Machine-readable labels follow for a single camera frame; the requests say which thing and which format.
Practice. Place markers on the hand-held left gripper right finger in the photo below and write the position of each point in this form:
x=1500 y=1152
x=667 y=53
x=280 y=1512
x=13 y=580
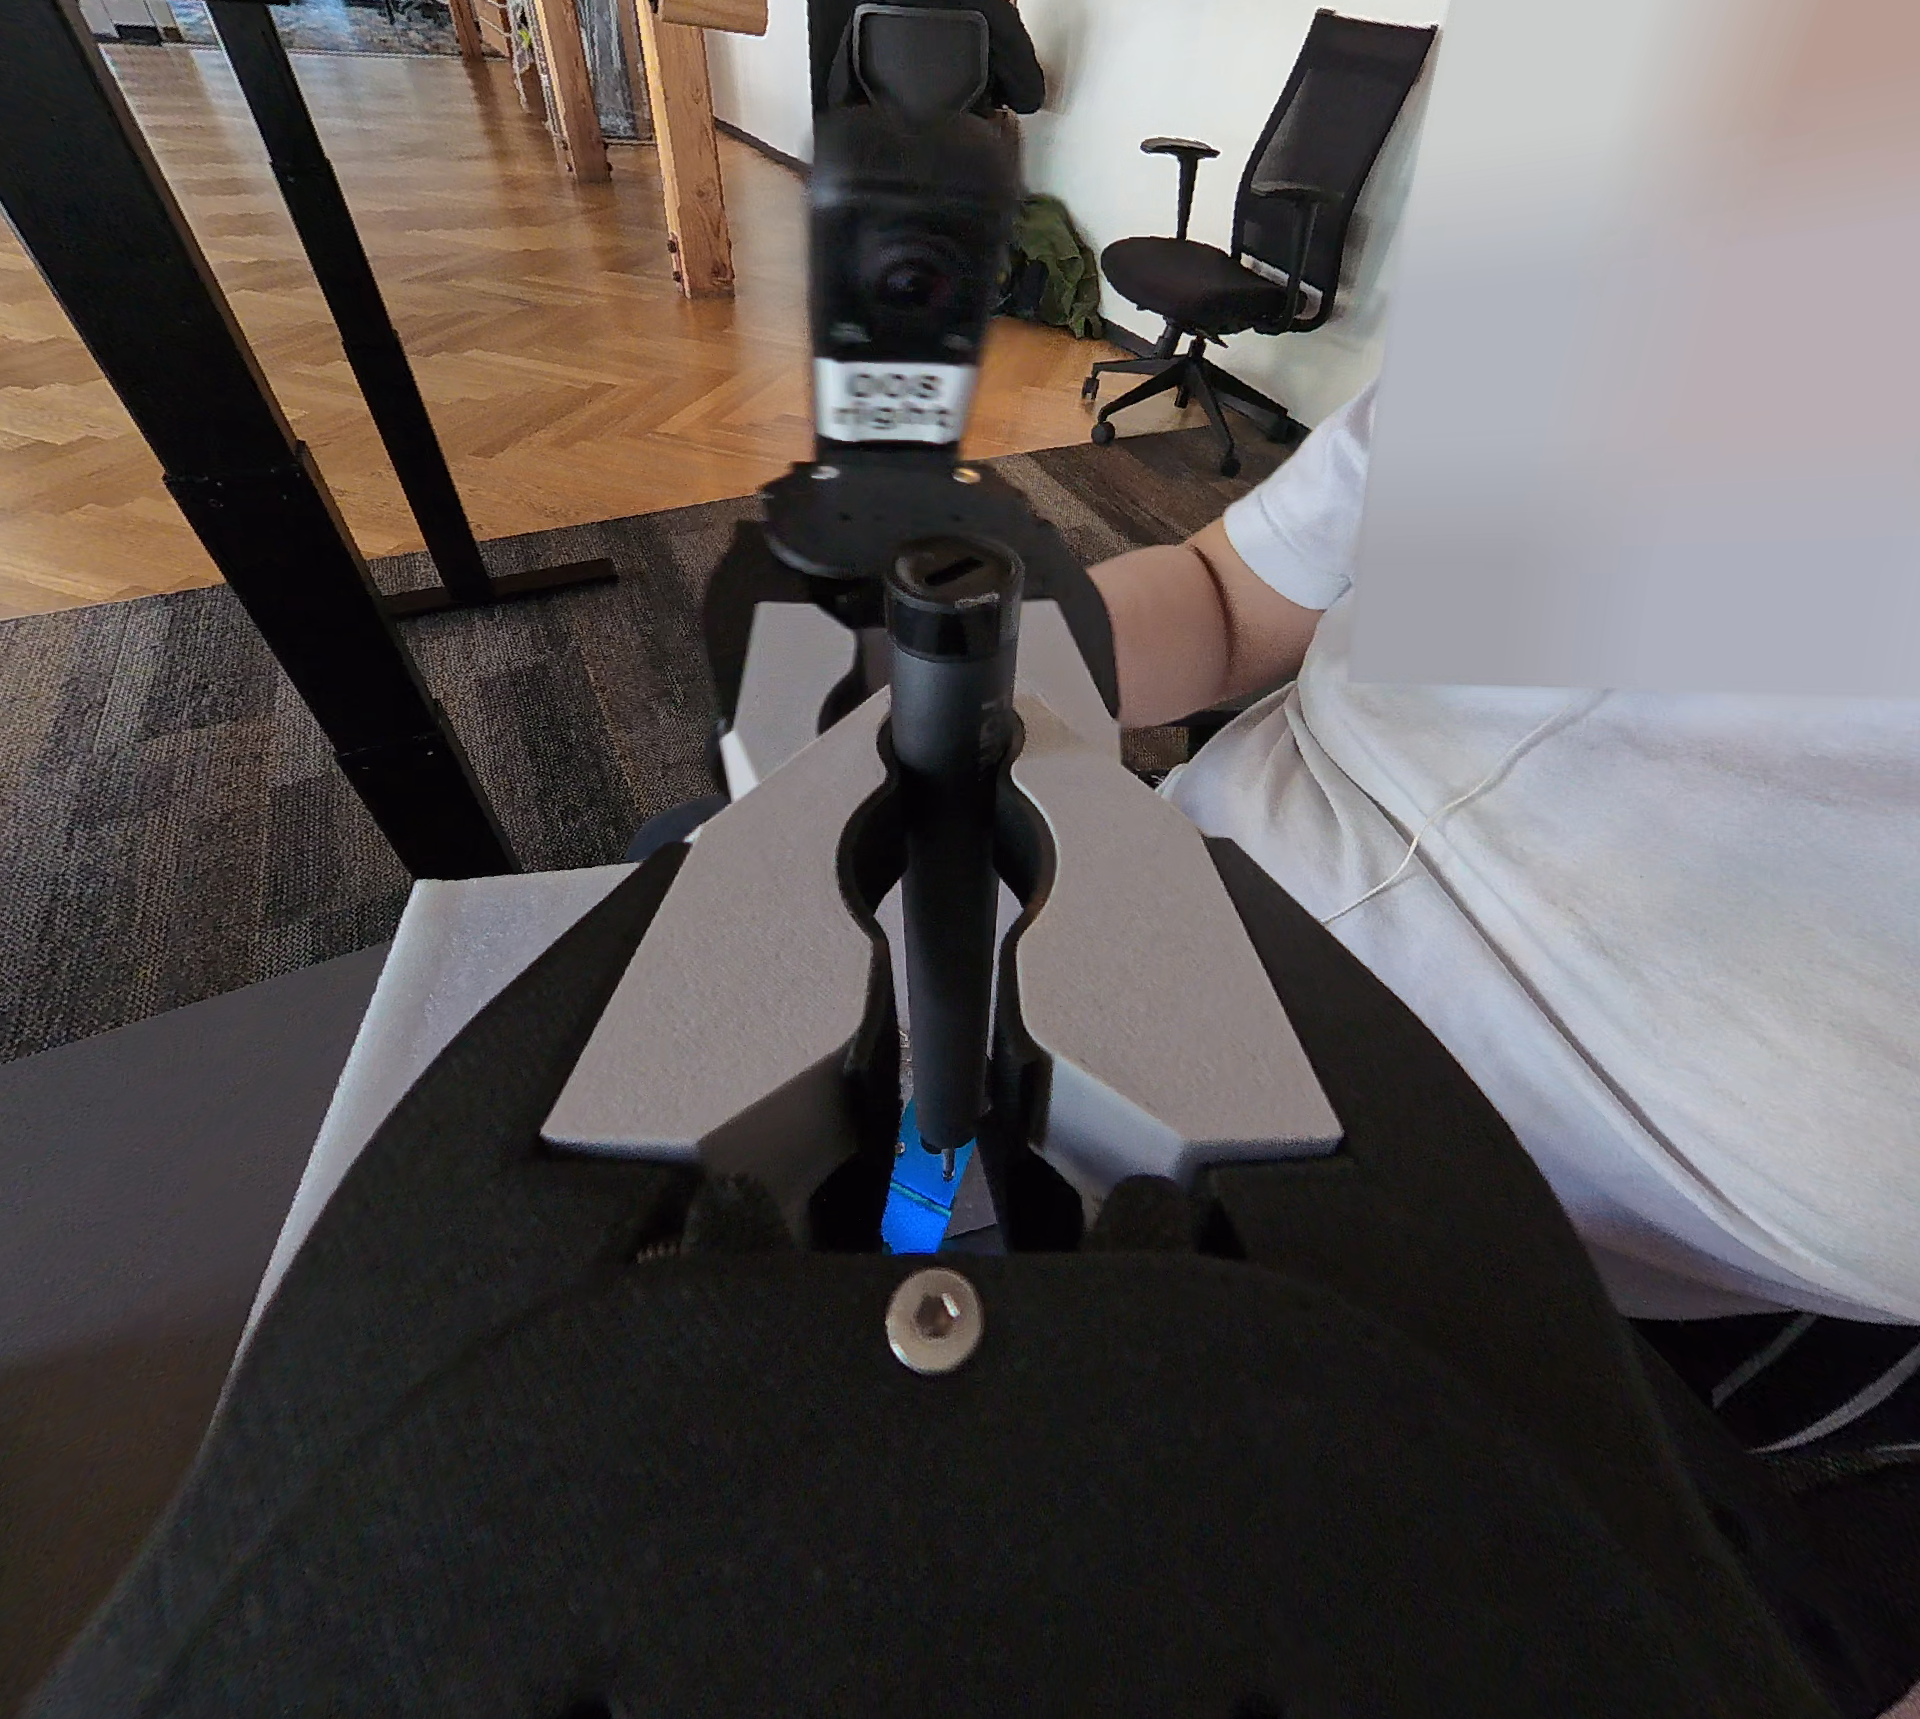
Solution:
x=1170 y=984

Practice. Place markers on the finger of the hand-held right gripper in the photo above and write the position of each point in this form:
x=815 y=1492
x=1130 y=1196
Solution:
x=811 y=676

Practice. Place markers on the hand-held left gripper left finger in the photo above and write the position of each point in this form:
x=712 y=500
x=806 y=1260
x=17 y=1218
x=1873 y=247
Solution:
x=721 y=984

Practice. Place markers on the black electric screwdriver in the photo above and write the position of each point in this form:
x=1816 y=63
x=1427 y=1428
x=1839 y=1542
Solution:
x=952 y=850

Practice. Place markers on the blue metal bracket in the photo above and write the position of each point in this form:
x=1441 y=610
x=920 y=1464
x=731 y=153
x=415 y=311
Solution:
x=914 y=1218

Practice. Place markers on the person's right forearm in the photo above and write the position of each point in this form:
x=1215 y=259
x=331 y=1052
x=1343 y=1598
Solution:
x=1200 y=624

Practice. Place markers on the grey desk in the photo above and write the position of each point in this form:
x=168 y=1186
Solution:
x=150 y=1180

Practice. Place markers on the white foam sheet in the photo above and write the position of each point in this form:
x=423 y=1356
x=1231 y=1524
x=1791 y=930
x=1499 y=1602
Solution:
x=451 y=954

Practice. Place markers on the green jacket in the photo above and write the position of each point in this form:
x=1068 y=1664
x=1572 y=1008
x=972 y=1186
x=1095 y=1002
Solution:
x=1058 y=265

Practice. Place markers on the black office chair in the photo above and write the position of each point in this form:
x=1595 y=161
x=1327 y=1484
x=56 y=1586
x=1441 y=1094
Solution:
x=914 y=55
x=1184 y=279

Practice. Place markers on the person in white t-shirt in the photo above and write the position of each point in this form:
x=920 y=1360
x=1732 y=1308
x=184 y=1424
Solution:
x=1574 y=1000

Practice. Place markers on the round wooden peg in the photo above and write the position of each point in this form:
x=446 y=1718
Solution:
x=717 y=3

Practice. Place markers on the black striped shorts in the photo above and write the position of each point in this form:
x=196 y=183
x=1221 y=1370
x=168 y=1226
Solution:
x=1801 y=1390

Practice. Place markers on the thick wooden post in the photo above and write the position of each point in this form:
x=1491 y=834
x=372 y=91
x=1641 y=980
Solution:
x=691 y=129

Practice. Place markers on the thin wooden post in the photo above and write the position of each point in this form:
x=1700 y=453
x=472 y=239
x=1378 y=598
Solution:
x=570 y=55

